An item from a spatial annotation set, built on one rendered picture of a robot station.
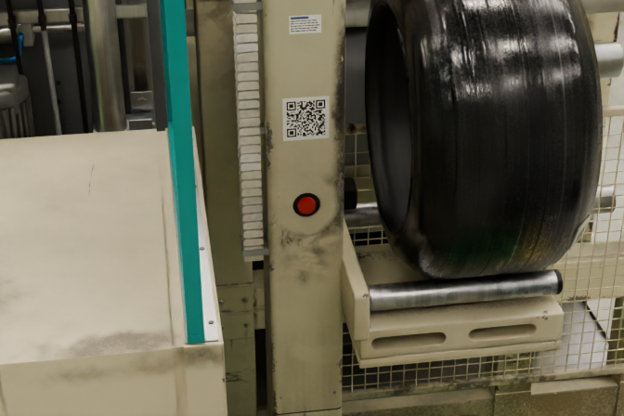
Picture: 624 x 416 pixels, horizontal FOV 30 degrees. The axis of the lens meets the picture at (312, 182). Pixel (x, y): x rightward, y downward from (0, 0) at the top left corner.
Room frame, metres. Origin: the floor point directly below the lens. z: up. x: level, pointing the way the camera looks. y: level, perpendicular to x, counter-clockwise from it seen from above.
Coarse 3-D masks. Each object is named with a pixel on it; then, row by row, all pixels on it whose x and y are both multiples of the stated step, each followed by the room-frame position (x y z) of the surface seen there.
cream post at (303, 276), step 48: (288, 0) 1.68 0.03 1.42; (336, 0) 1.70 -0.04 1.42; (288, 48) 1.68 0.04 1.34; (336, 48) 1.70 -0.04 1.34; (288, 96) 1.68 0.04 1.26; (336, 96) 1.70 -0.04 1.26; (288, 144) 1.68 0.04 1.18; (336, 144) 1.70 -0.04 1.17; (288, 192) 1.68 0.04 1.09; (336, 192) 1.70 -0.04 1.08; (288, 240) 1.68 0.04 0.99; (336, 240) 1.70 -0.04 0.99; (288, 288) 1.68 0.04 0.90; (336, 288) 1.70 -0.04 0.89; (288, 336) 1.68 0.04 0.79; (336, 336) 1.70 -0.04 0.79; (288, 384) 1.68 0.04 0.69; (336, 384) 1.70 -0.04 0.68
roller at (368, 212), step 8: (360, 208) 1.92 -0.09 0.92; (368, 208) 1.92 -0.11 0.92; (376, 208) 1.92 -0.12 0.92; (344, 216) 1.91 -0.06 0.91; (352, 216) 1.91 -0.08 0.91; (360, 216) 1.91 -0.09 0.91; (368, 216) 1.91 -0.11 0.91; (376, 216) 1.91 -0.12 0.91; (352, 224) 1.91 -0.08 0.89; (360, 224) 1.91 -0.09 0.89; (368, 224) 1.91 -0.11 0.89; (376, 224) 1.92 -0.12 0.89
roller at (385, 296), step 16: (528, 272) 1.69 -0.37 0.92; (544, 272) 1.69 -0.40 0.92; (368, 288) 1.65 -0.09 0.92; (384, 288) 1.65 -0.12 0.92; (400, 288) 1.65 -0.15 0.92; (416, 288) 1.65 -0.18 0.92; (432, 288) 1.65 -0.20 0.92; (448, 288) 1.65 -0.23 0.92; (464, 288) 1.65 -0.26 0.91; (480, 288) 1.66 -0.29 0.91; (496, 288) 1.66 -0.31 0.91; (512, 288) 1.66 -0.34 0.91; (528, 288) 1.67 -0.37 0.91; (544, 288) 1.67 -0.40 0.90; (560, 288) 1.67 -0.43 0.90; (384, 304) 1.63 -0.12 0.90; (400, 304) 1.63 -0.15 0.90; (416, 304) 1.64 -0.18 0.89; (432, 304) 1.64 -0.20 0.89; (448, 304) 1.65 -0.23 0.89
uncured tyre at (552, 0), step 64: (384, 0) 1.84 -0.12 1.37; (448, 0) 1.68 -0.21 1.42; (512, 0) 1.69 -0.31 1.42; (576, 0) 1.73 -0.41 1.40; (384, 64) 2.05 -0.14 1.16; (448, 64) 1.60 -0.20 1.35; (512, 64) 1.60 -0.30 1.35; (576, 64) 1.62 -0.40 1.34; (384, 128) 2.01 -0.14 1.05; (448, 128) 1.55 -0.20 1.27; (512, 128) 1.55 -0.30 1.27; (576, 128) 1.57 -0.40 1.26; (384, 192) 1.86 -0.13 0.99; (448, 192) 1.53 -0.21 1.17; (512, 192) 1.54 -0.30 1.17; (576, 192) 1.56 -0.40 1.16; (448, 256) 1.56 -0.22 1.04; (512, 256) 1.58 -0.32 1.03
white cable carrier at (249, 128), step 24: (240, 0) 1.68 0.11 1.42; (240, 24) 1.69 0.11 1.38; (240, 48) 1.68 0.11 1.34; (240, 72) 1.69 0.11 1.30; (240, 96) 1.68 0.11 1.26; (240, 120) 1.68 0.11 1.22; (240, 144) 1.68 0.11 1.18; (240, 168) 1.68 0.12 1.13; (240, 192) 1.71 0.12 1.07; (240, 216) 1.72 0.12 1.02; (264, 240) 1.71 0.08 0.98
